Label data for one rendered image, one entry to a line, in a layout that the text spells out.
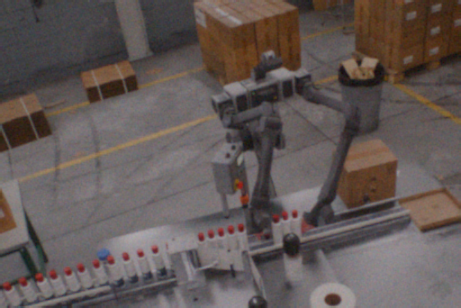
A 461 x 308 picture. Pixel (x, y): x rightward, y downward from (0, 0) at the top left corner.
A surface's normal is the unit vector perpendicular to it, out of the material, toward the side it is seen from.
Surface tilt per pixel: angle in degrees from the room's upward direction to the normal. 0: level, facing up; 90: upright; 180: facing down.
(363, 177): 90
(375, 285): 0
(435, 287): 0
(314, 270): 0
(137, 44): 90
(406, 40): 90
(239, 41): 91
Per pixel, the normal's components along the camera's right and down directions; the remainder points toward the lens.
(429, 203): -0.12, -0.79
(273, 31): 0.46, 0.50
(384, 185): 0.24, 0.57
